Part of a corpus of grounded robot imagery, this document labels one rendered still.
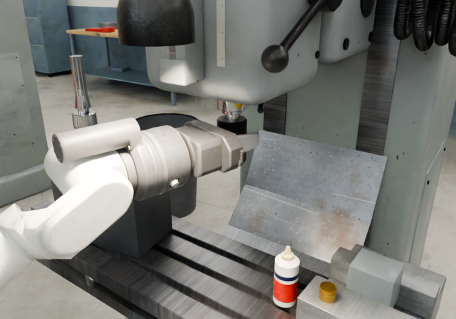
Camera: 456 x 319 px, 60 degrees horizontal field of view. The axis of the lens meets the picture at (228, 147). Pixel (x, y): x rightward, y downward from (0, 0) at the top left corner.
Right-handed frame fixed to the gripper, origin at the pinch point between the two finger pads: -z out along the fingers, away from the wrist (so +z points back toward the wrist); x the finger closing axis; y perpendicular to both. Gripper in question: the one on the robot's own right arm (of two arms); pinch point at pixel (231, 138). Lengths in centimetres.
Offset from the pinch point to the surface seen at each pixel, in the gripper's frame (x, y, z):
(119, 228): 20.8, 22.0, 11.2
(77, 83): 33.0, -4.8, 11.2
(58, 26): 708, 37, -209
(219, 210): 147, 123, -117
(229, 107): -1.5, -5.7, 1.9
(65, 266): 29.7, 32.0, 20.0
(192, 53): -4.9, -14.6, 10.5
